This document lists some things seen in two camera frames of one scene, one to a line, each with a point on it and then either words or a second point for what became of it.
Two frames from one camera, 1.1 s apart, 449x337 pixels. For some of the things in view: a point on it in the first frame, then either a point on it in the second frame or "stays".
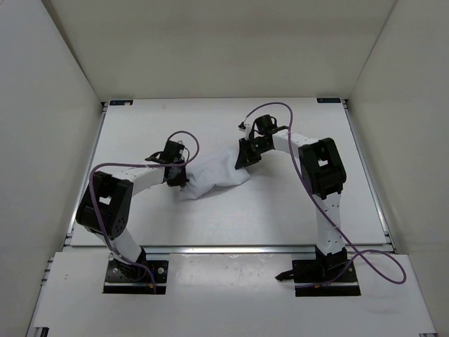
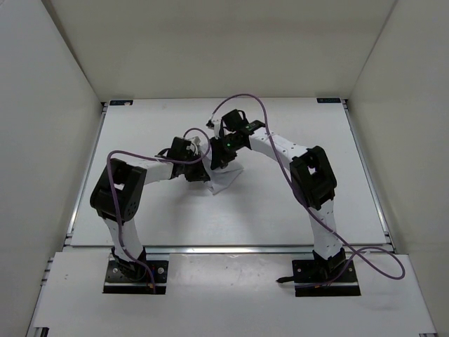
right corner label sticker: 328,100 stays
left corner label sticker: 121,102 stays
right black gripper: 246,159 -> 219,159
